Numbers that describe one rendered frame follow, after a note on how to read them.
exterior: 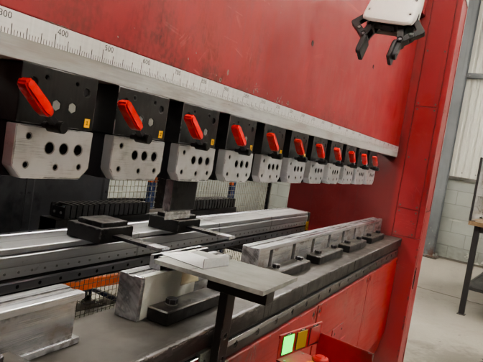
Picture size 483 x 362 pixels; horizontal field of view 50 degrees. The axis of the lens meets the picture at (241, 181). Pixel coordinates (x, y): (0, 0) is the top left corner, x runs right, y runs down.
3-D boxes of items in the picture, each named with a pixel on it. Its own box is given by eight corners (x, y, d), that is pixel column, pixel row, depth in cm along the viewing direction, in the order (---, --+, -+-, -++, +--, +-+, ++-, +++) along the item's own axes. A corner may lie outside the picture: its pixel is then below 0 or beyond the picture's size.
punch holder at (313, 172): (307, 183, 180) (315, 136, 179) (284, 179, 184) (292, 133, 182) (321, 183, 193) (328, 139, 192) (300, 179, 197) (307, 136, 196)
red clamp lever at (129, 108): (132, 98, 87) (154, 138, 94) (113, 95, 89) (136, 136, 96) (126, 105, 86) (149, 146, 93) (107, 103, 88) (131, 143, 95)
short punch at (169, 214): (167, 220, 115) (174, 178, 115) (160, 219, 116) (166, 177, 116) (192, 218, 124) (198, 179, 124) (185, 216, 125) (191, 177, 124)
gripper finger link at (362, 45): (356, 21, 105) (343, 48, 103) (371, 24, 104) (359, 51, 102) (359, 31, 108) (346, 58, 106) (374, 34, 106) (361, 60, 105)
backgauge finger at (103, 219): (149, 259, 117) (152, 238, 117) (65, 235, 129) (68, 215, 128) (179, 253, 128) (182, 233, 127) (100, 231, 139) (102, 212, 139)
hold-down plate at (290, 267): (275, 282, 158) (277, 273, 158) (259, 278, 161) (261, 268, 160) (309, 268, 185) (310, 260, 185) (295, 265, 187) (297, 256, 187)
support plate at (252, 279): (262, 296, 100) (263, 291, 100) (153, 263, 112) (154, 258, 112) (297, 281, 116) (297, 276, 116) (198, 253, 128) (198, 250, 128)
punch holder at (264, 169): (256, 182, 144) (266, 123, 143) (230, 177, 148) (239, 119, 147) (278, 182, 157) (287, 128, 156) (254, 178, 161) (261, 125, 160)
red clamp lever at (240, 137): (242, 123, 122) (252, 152, 129) (227, 121, 124) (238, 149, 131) (238, 129, 121) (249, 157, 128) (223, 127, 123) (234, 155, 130)
